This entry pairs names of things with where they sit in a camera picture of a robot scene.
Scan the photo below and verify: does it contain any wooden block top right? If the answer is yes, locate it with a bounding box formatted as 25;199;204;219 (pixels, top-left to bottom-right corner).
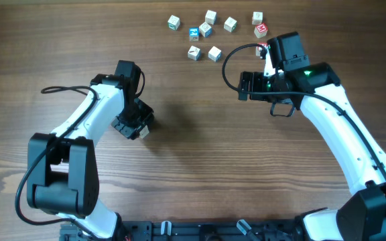
252;11;263;25

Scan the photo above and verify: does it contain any blue number two block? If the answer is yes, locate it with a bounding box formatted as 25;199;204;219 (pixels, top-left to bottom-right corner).
189;27;200;42

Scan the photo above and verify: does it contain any snail wooden block blue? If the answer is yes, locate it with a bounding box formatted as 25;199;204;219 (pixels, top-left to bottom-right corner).
199;22;212;37

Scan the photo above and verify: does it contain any slash wooden block blue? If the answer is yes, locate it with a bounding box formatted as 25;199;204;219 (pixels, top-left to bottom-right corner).
188;46;201;61

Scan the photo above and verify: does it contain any number one wooden block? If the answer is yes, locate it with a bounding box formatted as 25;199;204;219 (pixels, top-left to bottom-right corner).
224;17;237;32

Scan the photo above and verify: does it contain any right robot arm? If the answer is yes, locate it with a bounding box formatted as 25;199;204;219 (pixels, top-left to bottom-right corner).
239;32;386;240

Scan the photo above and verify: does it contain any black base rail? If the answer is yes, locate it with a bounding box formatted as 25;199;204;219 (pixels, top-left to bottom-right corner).
60;219;301;241

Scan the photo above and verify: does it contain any red M wooden block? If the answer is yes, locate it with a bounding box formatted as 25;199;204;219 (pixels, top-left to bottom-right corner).
139;125;149;139

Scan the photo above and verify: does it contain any green edged wooden block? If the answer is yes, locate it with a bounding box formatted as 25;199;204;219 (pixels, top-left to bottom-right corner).
168;15;181;31

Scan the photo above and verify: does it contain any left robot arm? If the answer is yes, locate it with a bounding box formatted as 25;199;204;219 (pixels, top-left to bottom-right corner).
15;60;154;240

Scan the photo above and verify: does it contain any wooden block blue side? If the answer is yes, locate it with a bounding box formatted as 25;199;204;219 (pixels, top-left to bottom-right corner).
208;46;222;62

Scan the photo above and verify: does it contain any plain top wooden block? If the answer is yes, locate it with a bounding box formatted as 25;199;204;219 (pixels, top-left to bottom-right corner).
205;10;217;25

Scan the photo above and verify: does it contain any red M tilted block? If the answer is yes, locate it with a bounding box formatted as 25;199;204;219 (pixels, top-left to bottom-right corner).
254;23;269;38

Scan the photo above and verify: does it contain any red A wooden block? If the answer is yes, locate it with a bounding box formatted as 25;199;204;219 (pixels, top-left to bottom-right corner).
255;43;267;57

